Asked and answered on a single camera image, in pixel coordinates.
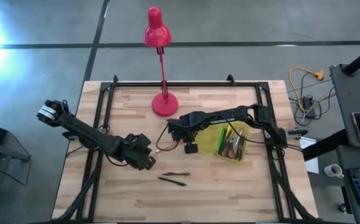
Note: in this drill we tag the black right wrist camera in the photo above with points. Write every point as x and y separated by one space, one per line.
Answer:
191 148

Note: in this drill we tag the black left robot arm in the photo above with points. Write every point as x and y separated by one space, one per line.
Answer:
83 132

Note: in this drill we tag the white mug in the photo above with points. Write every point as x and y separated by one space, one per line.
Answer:
332 170

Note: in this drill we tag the black scale pen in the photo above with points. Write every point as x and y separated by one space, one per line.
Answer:
241 151
172 181

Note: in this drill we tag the grey side table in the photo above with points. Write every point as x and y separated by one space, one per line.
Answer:
347 93

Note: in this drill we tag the white paper sheet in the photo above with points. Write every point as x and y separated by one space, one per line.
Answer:
310 155

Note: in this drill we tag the yellow translucent supply box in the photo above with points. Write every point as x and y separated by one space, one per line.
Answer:
206 140

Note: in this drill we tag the green marker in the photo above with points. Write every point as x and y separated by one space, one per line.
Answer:
222 140

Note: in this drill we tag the black power adapter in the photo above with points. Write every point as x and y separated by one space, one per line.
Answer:
308 105

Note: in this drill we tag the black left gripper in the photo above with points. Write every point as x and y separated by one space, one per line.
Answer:
134 149

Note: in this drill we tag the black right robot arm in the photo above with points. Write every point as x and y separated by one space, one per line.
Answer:
223 116

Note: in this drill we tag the red desk lamp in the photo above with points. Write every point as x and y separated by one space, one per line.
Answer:
157 34

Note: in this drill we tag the black aluminium table frame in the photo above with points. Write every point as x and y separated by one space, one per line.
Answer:
182 84

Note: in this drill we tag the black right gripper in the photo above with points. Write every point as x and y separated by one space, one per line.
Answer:
190 126

